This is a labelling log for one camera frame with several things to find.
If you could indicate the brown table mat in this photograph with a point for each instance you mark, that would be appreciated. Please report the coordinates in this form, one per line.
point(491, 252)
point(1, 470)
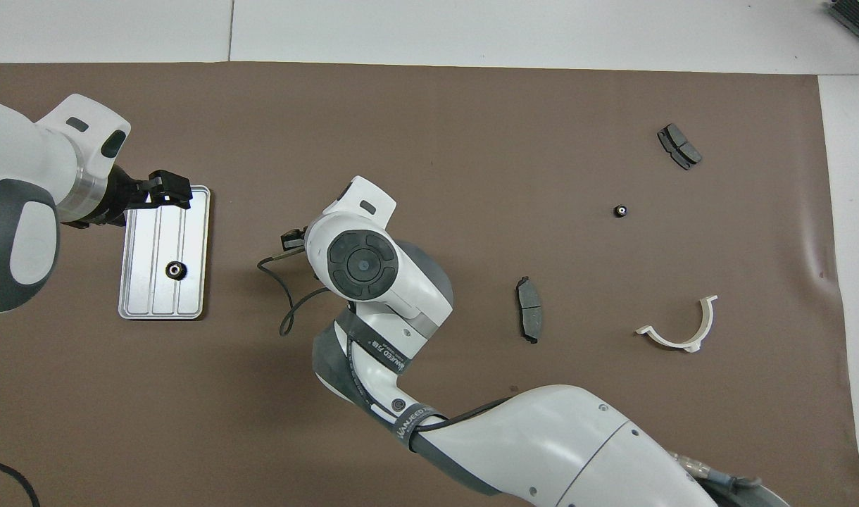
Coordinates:
point(436, 127)

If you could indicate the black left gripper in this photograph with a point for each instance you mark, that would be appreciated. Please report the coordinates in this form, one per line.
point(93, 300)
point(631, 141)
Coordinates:
point(120, 193)

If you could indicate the large black bearing gear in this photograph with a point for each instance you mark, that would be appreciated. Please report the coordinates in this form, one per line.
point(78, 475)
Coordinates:
point(175, 270)

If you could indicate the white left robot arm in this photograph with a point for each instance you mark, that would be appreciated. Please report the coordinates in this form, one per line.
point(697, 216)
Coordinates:
point(14, 162)

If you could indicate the white curved plastic bracket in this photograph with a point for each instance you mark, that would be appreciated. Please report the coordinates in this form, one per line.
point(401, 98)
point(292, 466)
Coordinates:
point(683, 344)

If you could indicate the silver metal tray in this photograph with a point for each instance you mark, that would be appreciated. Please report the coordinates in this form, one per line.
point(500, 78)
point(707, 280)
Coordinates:
point(144, 282)

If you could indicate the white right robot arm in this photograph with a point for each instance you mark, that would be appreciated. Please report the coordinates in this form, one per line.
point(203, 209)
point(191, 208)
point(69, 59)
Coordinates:
point(577, 436)

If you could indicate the long grey brake pad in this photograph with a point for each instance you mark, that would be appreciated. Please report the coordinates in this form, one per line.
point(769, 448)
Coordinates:
point(530, 310)

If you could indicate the short grey brake pad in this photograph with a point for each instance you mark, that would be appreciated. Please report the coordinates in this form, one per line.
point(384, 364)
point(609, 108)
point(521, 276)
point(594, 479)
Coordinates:
point(679, 146)

